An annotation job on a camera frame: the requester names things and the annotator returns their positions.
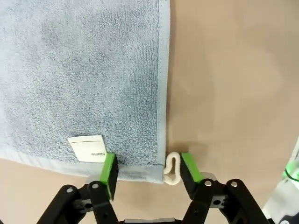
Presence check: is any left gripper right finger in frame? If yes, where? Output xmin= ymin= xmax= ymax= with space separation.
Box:
xmin=181 ymin=152 xmax=269 ymax=224

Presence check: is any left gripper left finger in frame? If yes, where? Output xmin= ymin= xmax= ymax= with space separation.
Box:
xmin=36 ymin=153 xmax=120 ymax=224

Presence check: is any light blue terry towel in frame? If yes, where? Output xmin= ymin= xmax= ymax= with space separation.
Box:
xmin=0 ymin=0 xmax=182 ymax=187

